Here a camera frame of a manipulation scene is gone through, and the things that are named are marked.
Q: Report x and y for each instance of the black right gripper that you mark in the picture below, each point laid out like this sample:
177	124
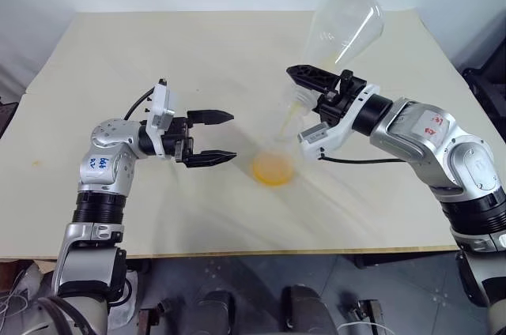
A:
340	102

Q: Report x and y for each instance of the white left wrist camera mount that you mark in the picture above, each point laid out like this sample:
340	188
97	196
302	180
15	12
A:
162	108

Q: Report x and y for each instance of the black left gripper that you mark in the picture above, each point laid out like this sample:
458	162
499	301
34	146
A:
178	141

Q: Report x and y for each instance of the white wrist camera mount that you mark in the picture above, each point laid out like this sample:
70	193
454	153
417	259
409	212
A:
162	108
336	137

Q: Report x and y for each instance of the black table frame bar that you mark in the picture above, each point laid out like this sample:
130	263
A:
403	262

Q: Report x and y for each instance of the black background equipment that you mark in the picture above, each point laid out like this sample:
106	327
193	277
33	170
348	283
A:
490	82

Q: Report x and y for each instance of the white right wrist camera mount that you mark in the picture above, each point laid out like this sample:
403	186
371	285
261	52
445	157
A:
336	137

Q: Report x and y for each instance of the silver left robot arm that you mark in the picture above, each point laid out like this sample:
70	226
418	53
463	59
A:
106	161

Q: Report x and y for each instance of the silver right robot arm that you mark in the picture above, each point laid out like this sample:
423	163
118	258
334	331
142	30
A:
435	141

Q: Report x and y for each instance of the small clear conical flask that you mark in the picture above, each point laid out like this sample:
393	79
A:
273	169

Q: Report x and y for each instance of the dark metal foot bracket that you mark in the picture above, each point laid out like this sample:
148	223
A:
150	319
371	315

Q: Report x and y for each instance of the large clear conical flask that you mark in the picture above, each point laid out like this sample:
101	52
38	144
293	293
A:
344	19

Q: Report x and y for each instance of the crumpled clear plastic bag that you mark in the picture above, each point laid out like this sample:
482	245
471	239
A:
120	317

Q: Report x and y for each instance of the dark red background object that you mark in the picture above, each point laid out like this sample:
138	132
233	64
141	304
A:
7	119

